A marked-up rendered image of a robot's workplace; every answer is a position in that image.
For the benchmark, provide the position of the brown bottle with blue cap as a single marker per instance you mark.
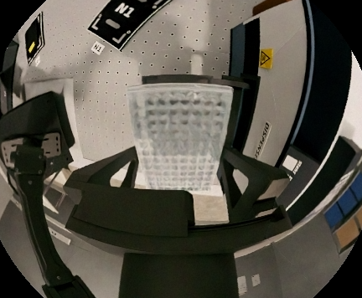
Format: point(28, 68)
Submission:
point(265, 5)

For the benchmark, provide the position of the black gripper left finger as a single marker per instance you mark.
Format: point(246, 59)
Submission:
point(102, 171)

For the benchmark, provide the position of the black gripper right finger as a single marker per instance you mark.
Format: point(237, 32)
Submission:
point(265, 183)

